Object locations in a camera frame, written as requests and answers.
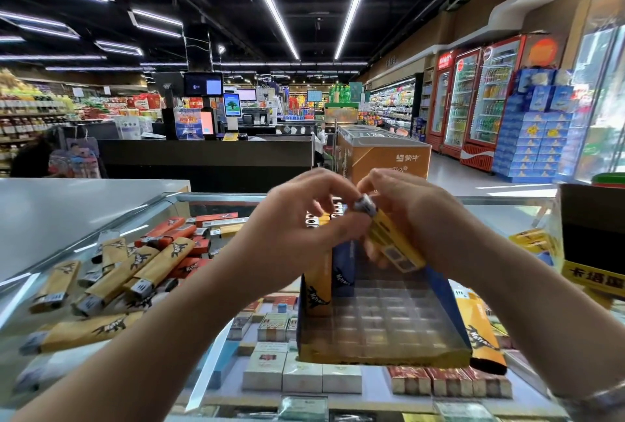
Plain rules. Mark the person's left hand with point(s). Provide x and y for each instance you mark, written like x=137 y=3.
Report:
x=288 y=236

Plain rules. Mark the person's right hand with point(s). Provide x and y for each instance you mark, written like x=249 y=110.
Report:
x=435 y=217

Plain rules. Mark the yellow patterned lighter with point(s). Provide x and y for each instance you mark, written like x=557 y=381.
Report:
x=396 y=246
x=316 y=290

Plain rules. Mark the blue yellow lighter display box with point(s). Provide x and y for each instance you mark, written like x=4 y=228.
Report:
x=391 y=324

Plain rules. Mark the pile of blue yellow lighters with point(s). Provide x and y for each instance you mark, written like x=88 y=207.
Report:
x=480 y=334

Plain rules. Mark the black yellow display box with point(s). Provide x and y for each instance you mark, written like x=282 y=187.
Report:
x=596 y=231

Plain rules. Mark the pile of yellow red lighters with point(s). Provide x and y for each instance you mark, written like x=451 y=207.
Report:
x=107 y=285

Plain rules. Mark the person's right forearm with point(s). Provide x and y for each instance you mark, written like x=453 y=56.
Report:
x=547 y=324

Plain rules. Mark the glass display case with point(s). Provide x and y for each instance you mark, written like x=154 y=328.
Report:
x=518 y=199

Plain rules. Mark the stack of blue cartons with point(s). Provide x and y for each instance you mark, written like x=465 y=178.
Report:
x=535 y=129

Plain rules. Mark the brown cardboard carton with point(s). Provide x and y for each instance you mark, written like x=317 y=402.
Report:
x=386 y=155

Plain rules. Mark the black checkout counter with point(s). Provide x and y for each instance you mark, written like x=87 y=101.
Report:
x=205 y=165

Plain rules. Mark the red drink fridge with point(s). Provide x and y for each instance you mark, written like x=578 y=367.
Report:
x=438 y=100
x=460 y=102
x=491 y=102

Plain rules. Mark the open refrigerated chiller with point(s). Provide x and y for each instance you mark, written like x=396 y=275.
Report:
x=393 y=104

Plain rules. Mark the row of cigarette packs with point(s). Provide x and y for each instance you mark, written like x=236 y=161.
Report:
x=303 y=375

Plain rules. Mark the small checkout screen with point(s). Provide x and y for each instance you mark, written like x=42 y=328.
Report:
x=232 y=104

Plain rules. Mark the blue poster screen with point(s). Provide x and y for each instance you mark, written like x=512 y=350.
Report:
x=188 y=125

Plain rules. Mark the black checkout monitor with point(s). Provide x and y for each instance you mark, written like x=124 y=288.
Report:
x=203 y=85

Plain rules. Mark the red green container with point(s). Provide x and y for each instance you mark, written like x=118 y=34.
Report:
x=608 y=179

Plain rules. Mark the orange round sign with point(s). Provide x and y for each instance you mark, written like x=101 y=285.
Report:
x=543 y=50

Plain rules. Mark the glass entrance doors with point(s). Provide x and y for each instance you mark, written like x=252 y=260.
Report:
x=601 y=95

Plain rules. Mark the hanging plastic bags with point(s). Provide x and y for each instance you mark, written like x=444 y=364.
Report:
x=75 y=160

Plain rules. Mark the long ceiling light strip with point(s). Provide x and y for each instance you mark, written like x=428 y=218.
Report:
x=356 y=2
x=267 y=2

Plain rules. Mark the grocery rack with bottles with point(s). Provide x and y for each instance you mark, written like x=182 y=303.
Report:
x=29 y=119

